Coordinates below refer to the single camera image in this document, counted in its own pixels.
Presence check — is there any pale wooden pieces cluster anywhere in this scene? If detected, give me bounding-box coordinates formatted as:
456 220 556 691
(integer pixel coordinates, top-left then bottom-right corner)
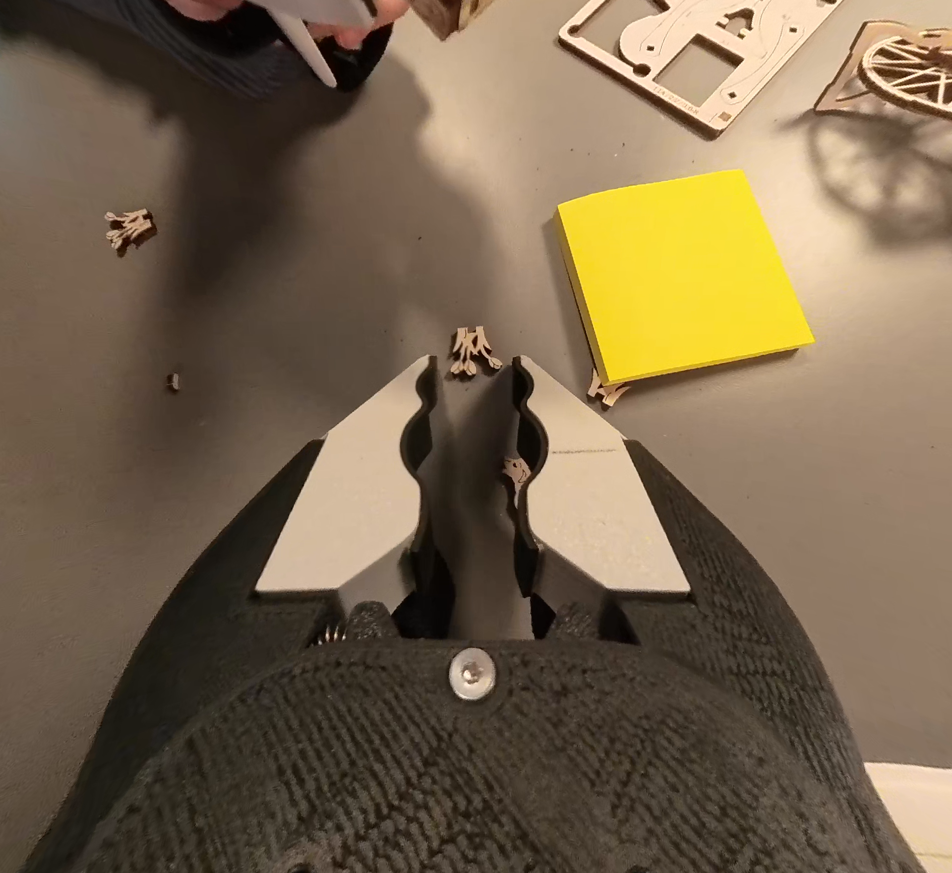
104 207 157 258

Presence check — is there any wooden wheel model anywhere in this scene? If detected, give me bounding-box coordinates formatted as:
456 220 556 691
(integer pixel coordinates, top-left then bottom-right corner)
813 19 952 117

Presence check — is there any laser-cut wooden parts sheet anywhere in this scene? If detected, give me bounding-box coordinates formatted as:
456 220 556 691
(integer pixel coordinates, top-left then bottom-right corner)
558 0 921 142

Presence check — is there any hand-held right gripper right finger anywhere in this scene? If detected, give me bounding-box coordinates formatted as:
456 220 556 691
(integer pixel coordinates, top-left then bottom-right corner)
510 354 693 614

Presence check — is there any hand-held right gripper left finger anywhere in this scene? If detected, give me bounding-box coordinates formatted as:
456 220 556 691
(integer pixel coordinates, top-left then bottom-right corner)
253 354 456 617

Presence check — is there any yellow sticky note pad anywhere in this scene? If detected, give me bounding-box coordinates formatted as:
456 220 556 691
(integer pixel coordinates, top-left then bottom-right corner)
554 170 815 386

